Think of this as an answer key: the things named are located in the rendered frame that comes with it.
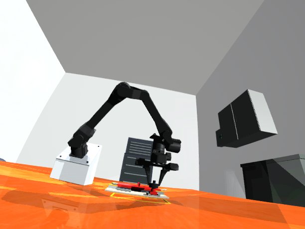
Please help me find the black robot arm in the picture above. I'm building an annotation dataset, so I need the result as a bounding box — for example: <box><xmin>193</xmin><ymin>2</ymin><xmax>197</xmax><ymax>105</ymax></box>
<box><xmin>68</xmin><ymin>82</ymin><xmax>181</xmax><ymax>164</ymax></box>

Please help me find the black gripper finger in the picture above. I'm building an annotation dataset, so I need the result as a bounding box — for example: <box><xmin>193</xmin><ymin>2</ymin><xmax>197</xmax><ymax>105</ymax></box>
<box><xmin>143</xmin><ymin>166</ymin><xmax>150</xmax><ymax>185</ymax></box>
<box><xmin>158</xmin><ymin>169</ymin><xmax>170</xmax><ymax>186</ymax></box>

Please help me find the black tyre with grey wheel rim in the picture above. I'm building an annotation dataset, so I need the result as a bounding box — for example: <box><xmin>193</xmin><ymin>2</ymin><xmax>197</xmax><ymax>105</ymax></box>
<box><xmin>149</xmin><ymin>183</ymin><xmax>158</xmax><ymax>188</ymax></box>

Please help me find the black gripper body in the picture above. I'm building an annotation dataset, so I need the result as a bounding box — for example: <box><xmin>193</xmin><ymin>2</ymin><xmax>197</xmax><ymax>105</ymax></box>
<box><xmin>135</xmin><ymin>147</ymin><xmax>179</xmax><ymax>171</ymax></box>

